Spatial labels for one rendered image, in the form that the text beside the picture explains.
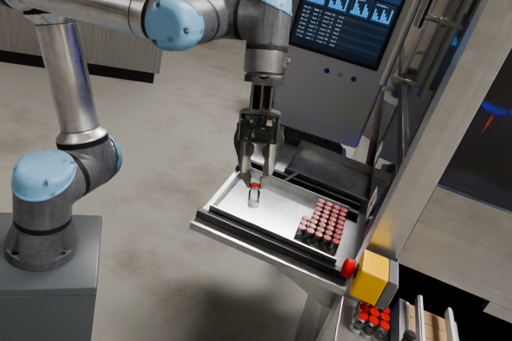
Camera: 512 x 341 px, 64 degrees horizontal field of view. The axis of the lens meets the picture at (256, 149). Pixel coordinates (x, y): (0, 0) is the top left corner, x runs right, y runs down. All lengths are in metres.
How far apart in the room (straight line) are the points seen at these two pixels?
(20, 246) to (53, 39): 0.44
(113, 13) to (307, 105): 1.30
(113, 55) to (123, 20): 3.48
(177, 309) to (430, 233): 1.36
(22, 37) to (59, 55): 3.25
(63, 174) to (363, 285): 0.64
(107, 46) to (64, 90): 3.17
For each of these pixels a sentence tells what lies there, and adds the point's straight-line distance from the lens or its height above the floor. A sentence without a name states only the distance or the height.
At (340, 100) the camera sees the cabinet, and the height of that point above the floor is 1.00.
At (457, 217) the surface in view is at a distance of 0.88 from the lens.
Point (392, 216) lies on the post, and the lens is 0.88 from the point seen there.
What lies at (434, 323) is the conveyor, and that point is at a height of 0.93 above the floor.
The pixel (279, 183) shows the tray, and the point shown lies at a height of 0.90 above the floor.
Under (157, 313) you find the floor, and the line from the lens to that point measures 1.99.
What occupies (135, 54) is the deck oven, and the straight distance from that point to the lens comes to 4.16.
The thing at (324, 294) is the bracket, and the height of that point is 0.77.
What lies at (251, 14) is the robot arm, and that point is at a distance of 0.73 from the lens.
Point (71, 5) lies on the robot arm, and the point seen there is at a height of 1.36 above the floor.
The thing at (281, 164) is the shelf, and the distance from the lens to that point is 1.41.
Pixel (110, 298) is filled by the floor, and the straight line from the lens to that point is 2.02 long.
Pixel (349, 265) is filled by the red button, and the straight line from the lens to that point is 0.87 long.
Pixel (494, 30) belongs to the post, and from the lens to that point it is 0.78.
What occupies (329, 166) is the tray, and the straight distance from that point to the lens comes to 1.51.
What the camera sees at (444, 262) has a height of 1.06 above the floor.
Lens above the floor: 1.53
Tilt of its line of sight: 26 degrees down
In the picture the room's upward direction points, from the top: 16 degrees clockwise
